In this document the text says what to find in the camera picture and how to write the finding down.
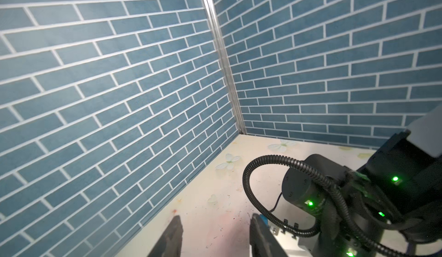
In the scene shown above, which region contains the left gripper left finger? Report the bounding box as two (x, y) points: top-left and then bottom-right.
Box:
(148, 216), (183, 257)

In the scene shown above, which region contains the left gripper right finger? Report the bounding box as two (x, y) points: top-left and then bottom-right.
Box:
(249, 213), (288, 257)

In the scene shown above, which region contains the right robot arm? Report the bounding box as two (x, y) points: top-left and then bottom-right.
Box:
(282, 107), (442, 257)

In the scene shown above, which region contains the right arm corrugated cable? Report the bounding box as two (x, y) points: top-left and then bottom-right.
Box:
(242, 154), (442, 257)

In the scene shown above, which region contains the left corner aluminium post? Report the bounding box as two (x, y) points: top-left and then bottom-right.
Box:
(202, 0), (247, 134)

